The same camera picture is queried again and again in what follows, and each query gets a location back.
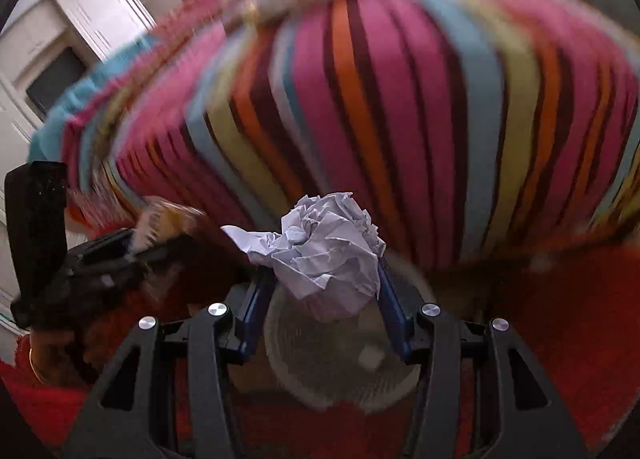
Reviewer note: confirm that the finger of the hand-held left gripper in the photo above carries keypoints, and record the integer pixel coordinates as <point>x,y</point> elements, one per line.
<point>172,249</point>

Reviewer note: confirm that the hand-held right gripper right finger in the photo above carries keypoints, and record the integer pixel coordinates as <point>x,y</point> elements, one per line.
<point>395,316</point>

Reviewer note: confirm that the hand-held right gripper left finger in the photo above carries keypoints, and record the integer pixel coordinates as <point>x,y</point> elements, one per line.
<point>256,311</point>

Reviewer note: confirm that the yellow snack wrapper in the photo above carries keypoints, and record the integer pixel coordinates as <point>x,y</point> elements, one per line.
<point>167,219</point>

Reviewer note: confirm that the white mesh waste basket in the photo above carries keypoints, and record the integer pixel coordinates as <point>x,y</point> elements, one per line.
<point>330,369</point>

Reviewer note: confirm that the white paper ball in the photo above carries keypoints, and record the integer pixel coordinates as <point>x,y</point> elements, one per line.
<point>320,249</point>

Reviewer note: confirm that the person's left hand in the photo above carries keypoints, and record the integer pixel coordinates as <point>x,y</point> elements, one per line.
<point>57,359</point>

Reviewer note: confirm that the gold bangle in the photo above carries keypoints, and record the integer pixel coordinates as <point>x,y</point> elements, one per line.
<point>33,363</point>

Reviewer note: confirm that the light blue bedsheet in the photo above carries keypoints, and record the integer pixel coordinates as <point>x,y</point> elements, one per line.
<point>85,89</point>

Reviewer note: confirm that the dark television screen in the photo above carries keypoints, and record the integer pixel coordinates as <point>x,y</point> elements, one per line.
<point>55,81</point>

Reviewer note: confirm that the red shaggy rug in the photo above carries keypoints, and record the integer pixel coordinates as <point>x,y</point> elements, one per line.
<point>575,339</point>

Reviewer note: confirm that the colourful striped blanket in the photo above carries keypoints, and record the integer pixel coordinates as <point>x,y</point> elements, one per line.
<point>400,114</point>

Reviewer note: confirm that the white cabinet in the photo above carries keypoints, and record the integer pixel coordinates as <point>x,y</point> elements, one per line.
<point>100,4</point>

